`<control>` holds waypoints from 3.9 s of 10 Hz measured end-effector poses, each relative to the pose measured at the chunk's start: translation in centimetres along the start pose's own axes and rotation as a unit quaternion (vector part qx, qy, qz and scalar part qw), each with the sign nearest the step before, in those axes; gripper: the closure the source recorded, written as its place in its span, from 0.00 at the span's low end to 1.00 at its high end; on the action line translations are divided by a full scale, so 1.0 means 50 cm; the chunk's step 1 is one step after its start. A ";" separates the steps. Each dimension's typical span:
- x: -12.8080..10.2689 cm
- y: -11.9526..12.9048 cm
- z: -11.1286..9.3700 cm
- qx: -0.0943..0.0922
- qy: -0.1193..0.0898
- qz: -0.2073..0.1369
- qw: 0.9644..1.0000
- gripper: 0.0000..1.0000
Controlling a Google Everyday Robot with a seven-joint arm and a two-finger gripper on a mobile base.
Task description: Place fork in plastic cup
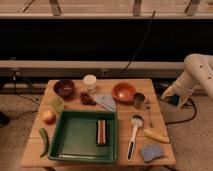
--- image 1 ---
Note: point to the metal fork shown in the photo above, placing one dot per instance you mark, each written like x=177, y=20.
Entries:
x=148, y=107

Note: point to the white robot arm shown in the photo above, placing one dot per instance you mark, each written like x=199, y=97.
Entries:
x=198, y=69

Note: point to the grey metal cup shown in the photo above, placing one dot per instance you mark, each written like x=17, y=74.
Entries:
x=138, y=100

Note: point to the green plastic cup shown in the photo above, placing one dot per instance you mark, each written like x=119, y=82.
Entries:
x=58, y=104

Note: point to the light blue cloth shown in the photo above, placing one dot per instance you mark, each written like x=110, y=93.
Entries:
x=106, y=101

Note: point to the white jar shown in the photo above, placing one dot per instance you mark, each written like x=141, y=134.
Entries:
x=90, y=82

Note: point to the orange bowl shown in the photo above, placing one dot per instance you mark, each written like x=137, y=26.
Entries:
x=123, y=92

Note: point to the pine cone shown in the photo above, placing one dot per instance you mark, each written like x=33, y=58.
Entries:
x=86, y=98

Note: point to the dark purple bowl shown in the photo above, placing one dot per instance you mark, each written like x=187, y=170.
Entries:
x=64, y=88

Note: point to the green plastic tray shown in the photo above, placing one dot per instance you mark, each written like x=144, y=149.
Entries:
x=75, y=137

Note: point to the wooden table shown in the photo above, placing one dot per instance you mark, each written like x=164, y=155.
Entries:
x=124, y=110

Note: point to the apple toy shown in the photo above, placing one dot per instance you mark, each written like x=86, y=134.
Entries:
x=48, y=117

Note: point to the blue sponge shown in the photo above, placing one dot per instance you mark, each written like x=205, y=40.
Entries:
x=151, y=152

